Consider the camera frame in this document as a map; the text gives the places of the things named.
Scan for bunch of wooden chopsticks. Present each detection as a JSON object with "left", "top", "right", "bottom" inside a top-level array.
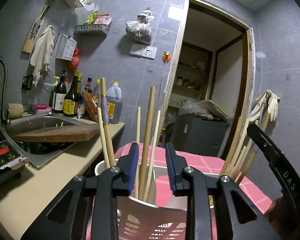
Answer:
[{"left": 97, "top": 86, "right": 270, "bottom": 202}]

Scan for brown packet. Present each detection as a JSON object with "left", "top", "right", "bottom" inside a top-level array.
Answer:
[{"left": 82, "top": 88, "right": 99, "bottom": 123}]

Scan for wooden storage shelves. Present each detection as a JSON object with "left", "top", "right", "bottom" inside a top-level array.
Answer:
[{"left": 172, "top": 42, "right": 213, "bottom": 106}]

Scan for white perforated wall holder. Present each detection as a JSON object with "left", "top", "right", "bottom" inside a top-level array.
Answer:
[{"left": 55, "top": 33, "right": 78, "bottom": 61}]

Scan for dark bottle red cap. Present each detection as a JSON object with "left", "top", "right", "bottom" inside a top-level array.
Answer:
[{"left": 84, "top": 77, "right": 93, "bottom": 93}]

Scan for colourful seasoning packets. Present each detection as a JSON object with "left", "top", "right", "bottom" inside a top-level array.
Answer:
[{"left": 86, "top": 8, "right": 114, "bottom": 26}]

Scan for dark bottle yellow label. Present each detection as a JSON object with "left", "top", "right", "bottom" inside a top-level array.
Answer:
[{"left": 63, "top": 70, "right": 81, "bottom": 118}]

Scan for white hanging towel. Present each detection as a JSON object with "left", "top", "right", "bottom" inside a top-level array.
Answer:
[{"left": 30, "top": 25, "right": 55, "bottom": 88}]

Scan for pink soap dish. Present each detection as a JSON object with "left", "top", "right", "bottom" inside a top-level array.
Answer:
[{"left": 35, "top": 103, "right": 52, "bottom": 114}]

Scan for hanging clear plastic bag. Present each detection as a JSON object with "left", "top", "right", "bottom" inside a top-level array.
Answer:
[{"left": 125, "top": 8, "right": 156, "bottom": 43}]

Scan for black induction cooker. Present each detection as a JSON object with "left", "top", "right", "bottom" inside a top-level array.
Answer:
[{"left": 0, "top": 140, "right": 28, "bottom": 188}]

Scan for wooden knife rack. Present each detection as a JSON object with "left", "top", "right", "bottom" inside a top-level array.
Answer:
[{"left": 22, "top": 3, "right": 51, "bottom": 54}]

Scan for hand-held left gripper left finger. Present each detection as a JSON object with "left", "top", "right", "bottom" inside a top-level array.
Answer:
[{"left": 21, "top": 142, "right": 140, "bottom": 240}]

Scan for mesh strainer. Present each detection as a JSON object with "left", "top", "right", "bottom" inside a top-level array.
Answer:
[{"left": 42, "top": 69, "right": 56, "bottom": 93}]

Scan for wooden cutting board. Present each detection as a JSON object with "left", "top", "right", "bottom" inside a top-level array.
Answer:
[{"left": 11, "top": 123, "right": 101, "bottom": 143}]

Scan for thin white cable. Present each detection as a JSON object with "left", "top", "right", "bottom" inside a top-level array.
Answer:
[{"left": 154, "top": 61, "right": 169, "bottom": 122}]

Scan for clear bottle yellow cap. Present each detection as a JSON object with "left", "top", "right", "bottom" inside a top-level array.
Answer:
[{"left": 91, "top": 79, "right": 102, "bottom": 101}]

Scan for grey cabinet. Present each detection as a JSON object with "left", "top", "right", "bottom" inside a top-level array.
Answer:
[{"left": 169, "top": 114, "right": 228, "bottom": 157}]

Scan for flat beige cushion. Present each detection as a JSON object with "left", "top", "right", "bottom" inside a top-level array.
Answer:
[{"left": 202, "top": 99, "right": 235, "bottom": 123}]

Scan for beige kitchen counter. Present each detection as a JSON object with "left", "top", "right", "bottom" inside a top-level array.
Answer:
[{"left": 0, "top": 116, "right": 126, "bottom": 240}]

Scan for white utensil basket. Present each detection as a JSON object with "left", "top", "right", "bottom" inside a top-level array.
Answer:
[{"left": 86, "top": 157, "right": 217, "bottom": 240}]

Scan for pink checked tablecloth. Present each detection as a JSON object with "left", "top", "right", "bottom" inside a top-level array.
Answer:
[{"left": 86, "top": 142, "right": 273, "bottom": 240}]

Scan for red plastic bag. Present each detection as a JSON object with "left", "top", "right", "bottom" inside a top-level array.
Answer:
[{"left": 68, "top": 46, "right": 81, "bottom": 72}]

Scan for white wall socket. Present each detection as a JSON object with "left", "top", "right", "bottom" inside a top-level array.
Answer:
[{"left": 142, "top": 45, "right": 158, "bottom": 60}]

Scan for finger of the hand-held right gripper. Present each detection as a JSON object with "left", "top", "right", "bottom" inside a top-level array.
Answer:
[{"left": 247, "top": 123, "right": 284, "bottom": 167}]

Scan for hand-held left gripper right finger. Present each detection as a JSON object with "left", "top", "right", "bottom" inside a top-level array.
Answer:
[{"left": 165, "top": 142, "right": 280, "bottom": 240}]

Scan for wooden door frame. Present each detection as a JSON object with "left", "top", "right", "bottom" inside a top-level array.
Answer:
[{"left": 162, "top": 0, "right": 256, "bottom": 161}]

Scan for beige sponge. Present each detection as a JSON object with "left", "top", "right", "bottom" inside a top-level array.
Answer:
[{"left": 7, "top": 103, "right": 24, "bottom": 119}]

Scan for grey wall shelf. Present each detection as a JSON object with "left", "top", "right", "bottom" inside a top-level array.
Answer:
[{"left": 73, "top": 23, "right": 112, "bottom": 40}]

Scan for white rubber gloves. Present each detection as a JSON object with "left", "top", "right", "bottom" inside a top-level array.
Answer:
[{"left": 253, "top": 89, "right": 281, "bottom": 122}]

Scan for steel sink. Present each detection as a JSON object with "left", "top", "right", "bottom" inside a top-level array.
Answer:
[{"left": 7, "top": 112, "right": 91, "bottom": 170}]

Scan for person's right hand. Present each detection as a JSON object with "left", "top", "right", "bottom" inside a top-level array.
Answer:
[{"left": 264, "top": 197, "right": 291, "bottom": 233}]

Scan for grey curved faucet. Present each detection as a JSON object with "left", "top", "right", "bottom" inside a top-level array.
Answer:
[{"left": 0, "top": 57, "right": 10, "bottom": 127}]

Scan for large oil jug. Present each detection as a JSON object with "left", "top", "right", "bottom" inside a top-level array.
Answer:
[{"left": 105, "top": 81, "right": 123, "bottom": 125}]

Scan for dark bottle white label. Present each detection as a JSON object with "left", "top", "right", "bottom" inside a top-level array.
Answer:
[{"left": 52, "top": 76, "right": 68, "bottom": 114}]

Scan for crumpled clear plastic bag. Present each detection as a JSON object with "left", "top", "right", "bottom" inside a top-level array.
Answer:
[{"left": 178, "top": 100, "right": 215, "bottom": 120}]

